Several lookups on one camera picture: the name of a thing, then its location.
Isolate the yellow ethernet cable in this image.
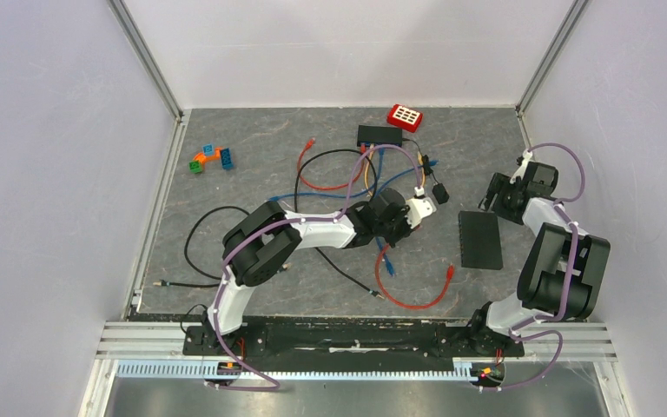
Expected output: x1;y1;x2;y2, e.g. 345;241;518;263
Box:
364;144;428;197

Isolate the red ethernet cable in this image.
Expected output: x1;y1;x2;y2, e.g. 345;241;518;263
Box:
296;137;368;192
373;243;455;312

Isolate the black network switch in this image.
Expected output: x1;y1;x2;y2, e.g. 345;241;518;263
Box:
356;125;403;148

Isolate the long black cable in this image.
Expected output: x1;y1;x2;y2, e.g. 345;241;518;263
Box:
293;149;387;301

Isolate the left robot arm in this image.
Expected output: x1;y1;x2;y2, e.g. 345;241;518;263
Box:
204;187;437;354

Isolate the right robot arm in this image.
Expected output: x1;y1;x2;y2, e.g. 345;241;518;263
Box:
459;156;611;354

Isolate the red keypad box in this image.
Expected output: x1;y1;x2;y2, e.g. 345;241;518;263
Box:
386;103;423;133

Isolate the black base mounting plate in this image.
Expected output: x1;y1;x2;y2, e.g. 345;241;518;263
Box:
182;313;525;374

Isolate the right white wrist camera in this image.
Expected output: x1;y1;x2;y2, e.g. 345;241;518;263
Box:
510;149;533;184

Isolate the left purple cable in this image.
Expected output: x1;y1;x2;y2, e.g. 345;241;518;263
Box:
207;143;426;393

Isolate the colourful toy block chain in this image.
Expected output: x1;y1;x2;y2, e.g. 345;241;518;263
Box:
189;142;235;175

